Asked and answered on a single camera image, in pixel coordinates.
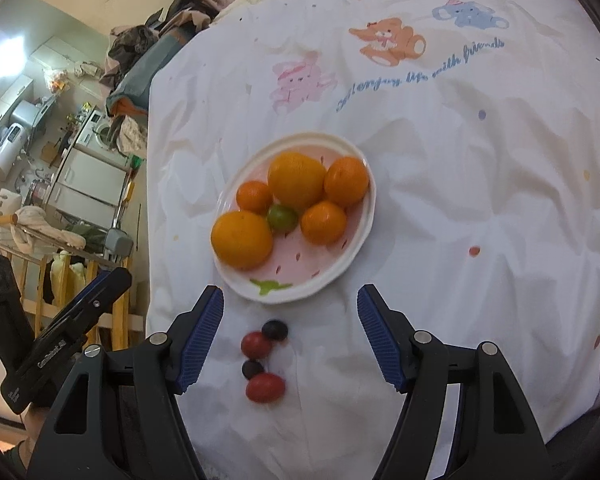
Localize white water heater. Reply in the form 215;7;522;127
0;122;28;181

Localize white cartoon print blanket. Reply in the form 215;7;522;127
145;0;600;461

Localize floral sofa cover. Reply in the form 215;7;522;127
112;115;148;156

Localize white wall cabinets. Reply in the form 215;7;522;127
30;35;106;81

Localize green cherry tomato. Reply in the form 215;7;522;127
267;203;299;233

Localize white washing machine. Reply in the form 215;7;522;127
75;110;126;153

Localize pile of dark clothes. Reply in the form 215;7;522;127
107;0;241;78

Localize beige towel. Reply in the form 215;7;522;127
10;205;88;251

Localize person's left hand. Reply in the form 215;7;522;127
22;405;49;466

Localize wooden drying rack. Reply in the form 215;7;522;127
0;212;148;351

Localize grey and orange chair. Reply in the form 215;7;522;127
105;30;206;118

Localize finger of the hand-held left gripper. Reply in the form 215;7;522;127
0;251;35;373
32;266;133;348

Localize pink strawberry print bowl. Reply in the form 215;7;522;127
211;131;377;305

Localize red cherry tomato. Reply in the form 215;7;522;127
241;331;274;360
245;373;286;404

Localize large orange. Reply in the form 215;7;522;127
267;152;327;209
211;210;274;270

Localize grey square stand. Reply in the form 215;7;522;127
102;227;135;261

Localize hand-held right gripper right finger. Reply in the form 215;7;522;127
356;284;553;480

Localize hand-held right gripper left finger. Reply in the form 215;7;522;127
27;285;226;480

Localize white kitchen cabinets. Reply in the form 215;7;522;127
47;147;131;221

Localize small tangerine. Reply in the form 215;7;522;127
236;180;274;214
323;156;370;207
300;200;348;246

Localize hanging orange bag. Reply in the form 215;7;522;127
42;67;68;96

